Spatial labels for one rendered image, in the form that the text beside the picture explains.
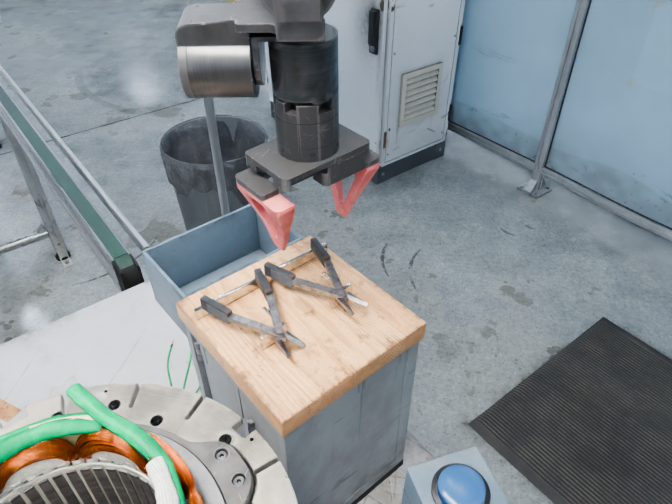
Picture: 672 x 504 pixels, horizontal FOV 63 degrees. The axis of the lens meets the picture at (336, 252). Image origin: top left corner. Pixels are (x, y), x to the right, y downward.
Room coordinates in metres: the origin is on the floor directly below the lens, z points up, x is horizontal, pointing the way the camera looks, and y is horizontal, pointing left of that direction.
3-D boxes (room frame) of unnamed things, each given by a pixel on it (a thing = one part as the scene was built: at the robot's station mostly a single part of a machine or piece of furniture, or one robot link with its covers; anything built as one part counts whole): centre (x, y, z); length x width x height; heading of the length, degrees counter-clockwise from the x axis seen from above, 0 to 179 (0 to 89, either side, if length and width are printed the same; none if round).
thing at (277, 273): (0.46, 0.06, 1.09); 0.04 x 0.01 x 0.02; 56
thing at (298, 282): (0.43, 0.02, 1.09); 0.06 x 0.01 x 0.01; 66
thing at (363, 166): (0.48, 0.00, 1.19); 0.07 x 0.07 x 0.09; 41
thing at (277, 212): (0.44, 0.05, 1.19); 0.07 x 0.07 x 0.09; 41
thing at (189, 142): (1.78, 0.44, 0.39); 0.39 x 0.39 x 0.35
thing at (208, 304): (0.40, 0.12, 1.09); 0.04 x 0.01 x 0.02; 55
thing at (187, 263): (0.54, 0.14, 0.92); 0.17 x 0.11 x 0.28; 130
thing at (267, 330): (0.38, 0.08, 1.09); 0.06 x 0.01 x 0.01; 65
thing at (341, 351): (0.42, 0.04, 1.05); 0.20 x 0.19 x 0.02; 40
